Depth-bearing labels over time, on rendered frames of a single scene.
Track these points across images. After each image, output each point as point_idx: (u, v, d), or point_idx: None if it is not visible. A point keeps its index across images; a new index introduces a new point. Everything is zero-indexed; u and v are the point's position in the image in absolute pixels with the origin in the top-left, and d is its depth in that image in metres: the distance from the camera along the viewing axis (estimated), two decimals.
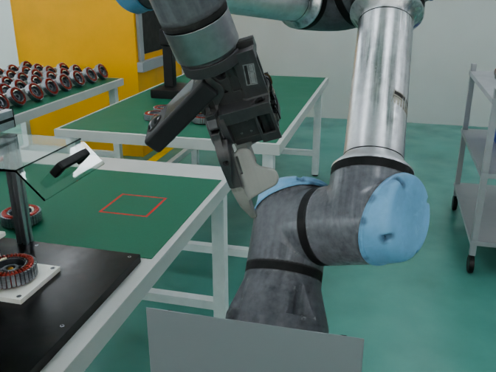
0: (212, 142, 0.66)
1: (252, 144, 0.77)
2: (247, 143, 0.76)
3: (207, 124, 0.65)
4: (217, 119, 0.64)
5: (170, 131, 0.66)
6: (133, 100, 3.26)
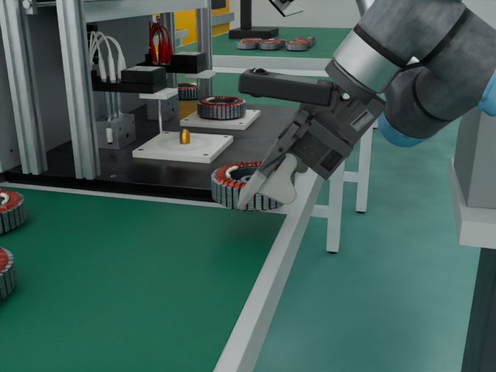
0: (283, 129, 0.67)
1: (277, 162, 0.79)
2: None
3: (297, 115, 0.67)
4: (306, 119, 0.67)
5: (267, 88, 0.67)
6: (213, 39, 3.30)
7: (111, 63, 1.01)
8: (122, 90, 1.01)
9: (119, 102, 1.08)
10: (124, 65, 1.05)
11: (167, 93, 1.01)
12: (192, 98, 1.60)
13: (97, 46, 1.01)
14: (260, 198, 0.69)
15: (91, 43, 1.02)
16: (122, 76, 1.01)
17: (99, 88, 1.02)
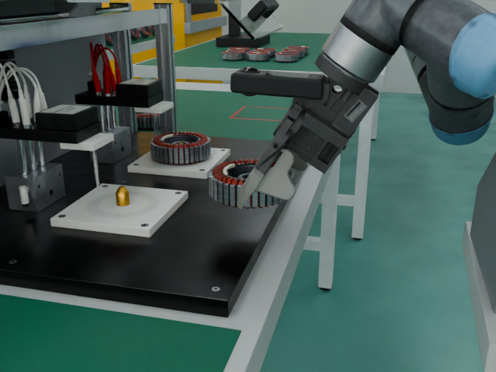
0: (277, 125, 0.67)
1: (277, 162, 0.79)
2: (276, 157, 0.78)
3: (290, 110, 0.67)
4: (300, 114, 0.67)
5: (258, 86, 0.67)
6: (198, 47, 3.07)
7: (22, 104, 0.77)
8: (37, 138, 0.78)
9: (41, 149, 0.85)
10: (43, 103, 0.81)
11: (96, 142, 0.77)
12: None
13: (5, 80, 0.77)
14: (256, 195, 0.69)
15: None
16: (38, 120, 0.77)
17: (9, 136, 0.79)
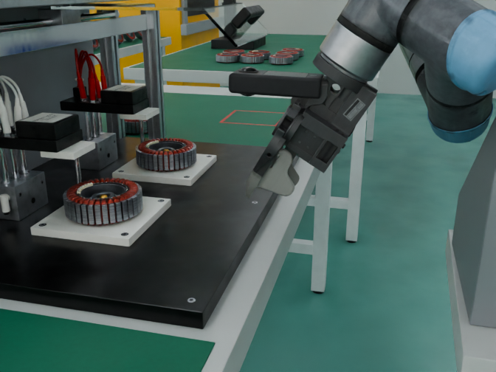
0: (277, 125, 0.67)
1: None
2: None
3: (288, 109, 0.67)
4: (298, 114, 0.67)
5: (257, 86, 0.67)
6: (194, 49, 3.06)
7: (2, 113, 0.77)
8: (17, 147, 0.77)
9: (23, 157, 0.84)
10: (25, 111, 0.81)
11: (76, 151, 0.77)
12: (145, 132, 1.36)
13: None
14: (99, 214, 0.76)
15: None
16: (18, 129, 0.77)
17: None
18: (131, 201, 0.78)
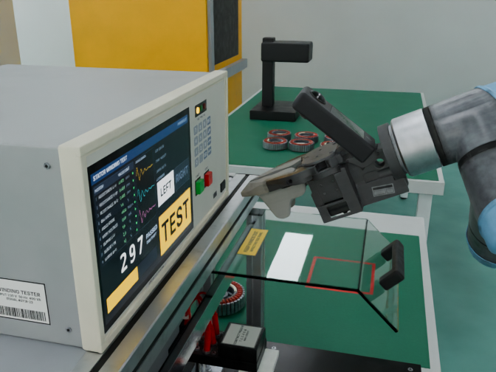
0: (313, 162, 0.67)
1: None
2: None
3: (331, 156, 0.67)
4: (337, 164, 0.68)
5: (319, 119, 0.66)
6: (232, 122, 2.93)
7: None
8: None
9: None
10: None
11: None
12: (232, 314, 1.22)
13: None
14: None
15: None
16: None
17: None
18: None
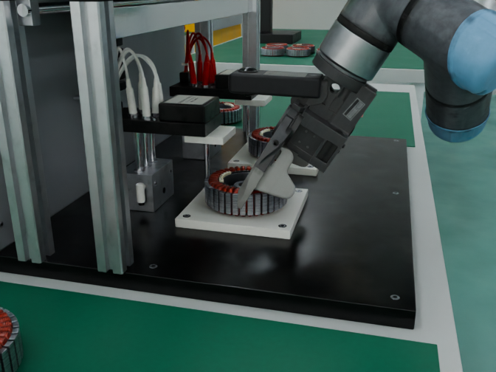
0: (276, 125, 0.67)
1: None
2: (277, 154, 0.78)
3: (288, 109, 0.67)
4: (298, 113, 0.67)
5: (257, 86, 0.67)
6: (231, 44, 3.00)
7: (145, 94, 0.70)
8: (159, 131, 0.71)
9: (153, 144, 0.78)
10: (160, 94, 0.75)
11: (224, 136, 0.71)
12: (229, 122, 1.29)
13: (125, 68, 0.71)
14: (252, 204, 0.70)
15: None
16: (161, 111, 0.71)
17: (127, 128, 0.72)
18: None
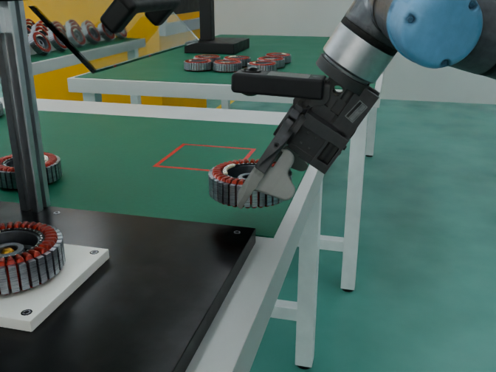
0: (278, 125, 0.67)
1: (277, 162, 0.79)
2: (276, 158, 0.78)
3: (291, 110, 0.67)
4: (300, 114, 0.67)
5: (260, 86, 0.67)
6: (164, 54, 2.61)
7: None
8: None
9: None
10: None
11: None
12: None
13: None
14: (256, 195, 0.69)
15: None
16: None
17: None
18: None
